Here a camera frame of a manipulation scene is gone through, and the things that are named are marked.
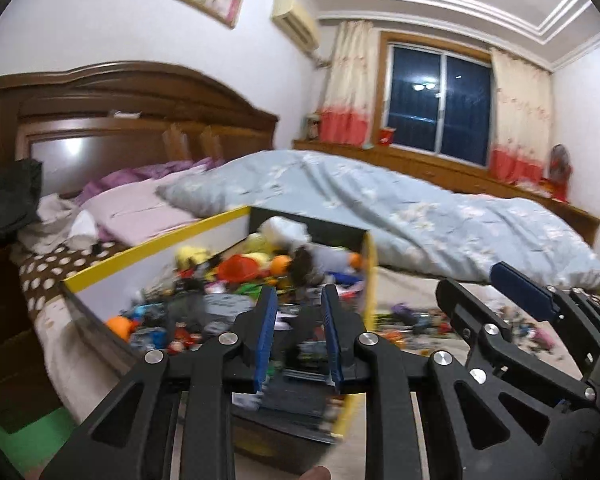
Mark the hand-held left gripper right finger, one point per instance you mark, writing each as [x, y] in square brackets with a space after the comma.
[332, 340]

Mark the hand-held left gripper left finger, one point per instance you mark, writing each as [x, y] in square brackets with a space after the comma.
[265, 330]

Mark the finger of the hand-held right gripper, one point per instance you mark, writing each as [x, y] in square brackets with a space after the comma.
[460, 305]
[520, 285]

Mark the pile of small toy bricks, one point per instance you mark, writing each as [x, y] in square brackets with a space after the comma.
[420, 325]

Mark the yellow toy storage box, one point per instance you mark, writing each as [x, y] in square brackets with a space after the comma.
[155, 265]

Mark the person's left hand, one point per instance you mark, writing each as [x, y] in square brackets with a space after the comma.
[316, 474]

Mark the beige bed blanket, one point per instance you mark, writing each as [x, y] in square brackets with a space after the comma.
[405, 285]

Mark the heap of colourful toys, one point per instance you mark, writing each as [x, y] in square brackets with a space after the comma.
[240, 267]

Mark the red standing fan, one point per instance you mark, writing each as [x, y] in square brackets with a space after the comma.
[560, 160]

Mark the light blue floral duvet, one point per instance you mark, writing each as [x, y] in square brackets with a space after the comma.
[380, 195]

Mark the pink pillow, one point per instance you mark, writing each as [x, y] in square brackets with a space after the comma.
[140, 210]

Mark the cream and red curtain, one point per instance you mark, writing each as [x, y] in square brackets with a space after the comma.
[520, 110]
[350, 70]

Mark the small red box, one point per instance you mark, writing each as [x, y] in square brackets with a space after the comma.
[385, 137]

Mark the small colourful box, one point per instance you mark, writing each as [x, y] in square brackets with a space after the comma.
[313, 127]

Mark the wooden framed window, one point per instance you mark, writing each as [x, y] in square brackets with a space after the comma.
[415, 100]

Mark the brown polka dot blanket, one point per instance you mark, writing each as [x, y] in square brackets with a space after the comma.
[45, 270]

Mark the white cloth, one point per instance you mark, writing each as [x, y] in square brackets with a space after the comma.
[50, 225]

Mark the dark wooden headboard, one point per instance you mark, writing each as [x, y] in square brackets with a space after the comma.
[130, 110]

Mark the dark wooden nightstand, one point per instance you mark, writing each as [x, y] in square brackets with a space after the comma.
[5, 335]

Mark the black cloth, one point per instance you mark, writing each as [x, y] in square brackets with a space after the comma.
[5, 195]

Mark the cream wall air conditioner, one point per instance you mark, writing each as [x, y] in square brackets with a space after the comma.
[295, 20]

